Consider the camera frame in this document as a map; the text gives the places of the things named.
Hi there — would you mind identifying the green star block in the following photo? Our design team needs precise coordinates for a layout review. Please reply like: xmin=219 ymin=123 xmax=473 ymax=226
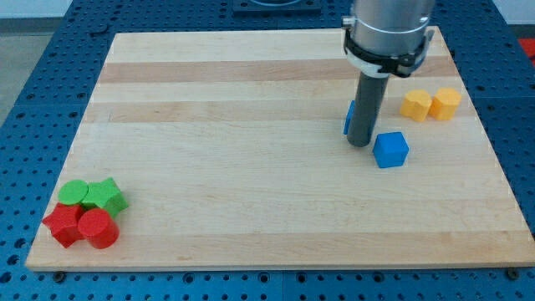
xmin=81 ymin=177 xmax=129 ymax=218

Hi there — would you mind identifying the yellow hexagon block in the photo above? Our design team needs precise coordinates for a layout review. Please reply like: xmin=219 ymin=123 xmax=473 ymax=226
xmin=429 ymin=88 xmax=461 ymax=120

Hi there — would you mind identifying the red cylinder block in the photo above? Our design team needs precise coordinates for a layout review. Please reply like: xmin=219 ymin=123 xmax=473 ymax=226
xmin=78 ymin=208 xmax=120 ymax=249

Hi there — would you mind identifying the green cylinder block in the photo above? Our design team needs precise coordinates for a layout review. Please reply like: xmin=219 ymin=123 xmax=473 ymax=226
xmin=58 ymin=180 xmax=89 ymax=206

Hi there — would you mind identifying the wooden board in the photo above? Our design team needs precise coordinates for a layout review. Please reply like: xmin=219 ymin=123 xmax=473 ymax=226
xmin=26 ymin=28 xmax=534 ymax=272

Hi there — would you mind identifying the yellow heart block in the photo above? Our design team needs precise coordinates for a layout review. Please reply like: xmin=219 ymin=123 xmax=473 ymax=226
xmin=400 ymin=89 xmax=432 ymax=122

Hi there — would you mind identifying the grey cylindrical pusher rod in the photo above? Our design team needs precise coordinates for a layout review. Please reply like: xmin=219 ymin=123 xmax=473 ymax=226
xmin=346 ymin=73 xmax=388 ymax=147

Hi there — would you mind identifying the blue cube block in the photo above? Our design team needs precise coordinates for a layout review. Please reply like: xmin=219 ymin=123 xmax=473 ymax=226
xmin=373 ymin=132 xmax=410 ymax=168

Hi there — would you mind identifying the red star block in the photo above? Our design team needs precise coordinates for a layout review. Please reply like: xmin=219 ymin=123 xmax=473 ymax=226
xmin=42 ymin=203 xmax=84 ymax=248

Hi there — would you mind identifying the blue block behind rod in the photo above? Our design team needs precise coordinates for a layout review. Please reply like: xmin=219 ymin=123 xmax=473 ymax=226
xmin=343 ymin=99 xmax=355 ymax=135

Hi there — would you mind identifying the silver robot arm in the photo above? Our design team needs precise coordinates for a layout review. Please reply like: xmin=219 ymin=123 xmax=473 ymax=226
xmin=342 ymin=0 xmax=435 ymax=79

